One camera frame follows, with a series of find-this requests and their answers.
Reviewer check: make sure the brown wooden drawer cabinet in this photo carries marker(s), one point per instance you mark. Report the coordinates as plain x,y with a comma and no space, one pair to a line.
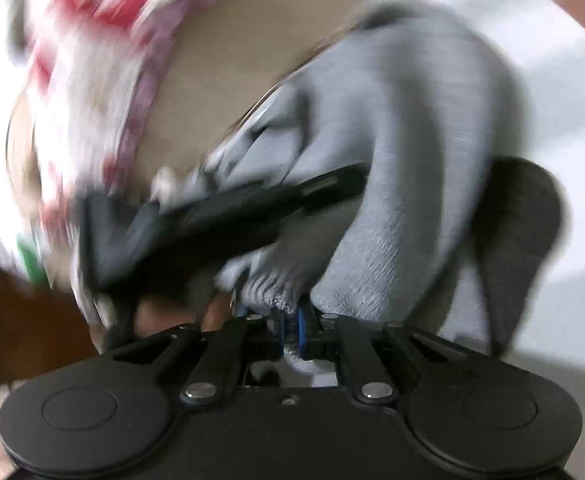
32,330

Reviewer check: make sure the white quilt with red print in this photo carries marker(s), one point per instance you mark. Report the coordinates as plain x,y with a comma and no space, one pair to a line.
72,85

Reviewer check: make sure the grey knit sweater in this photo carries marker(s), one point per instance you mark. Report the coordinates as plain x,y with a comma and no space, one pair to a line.
397,160

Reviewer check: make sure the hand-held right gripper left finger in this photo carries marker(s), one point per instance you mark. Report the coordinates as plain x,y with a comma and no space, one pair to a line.
242,340

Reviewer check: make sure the beige bed base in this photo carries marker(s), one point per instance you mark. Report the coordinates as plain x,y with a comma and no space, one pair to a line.
232,60

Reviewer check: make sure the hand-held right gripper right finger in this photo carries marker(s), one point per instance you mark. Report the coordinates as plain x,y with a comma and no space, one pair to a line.
302,332

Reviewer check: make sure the checked pink and grey rug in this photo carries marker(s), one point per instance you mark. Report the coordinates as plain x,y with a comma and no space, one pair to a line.
582,20

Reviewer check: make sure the person's left hand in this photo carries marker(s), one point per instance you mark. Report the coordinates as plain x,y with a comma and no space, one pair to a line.
162,317

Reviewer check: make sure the green and white plastic bag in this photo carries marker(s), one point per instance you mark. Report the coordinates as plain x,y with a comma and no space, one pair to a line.
32,260

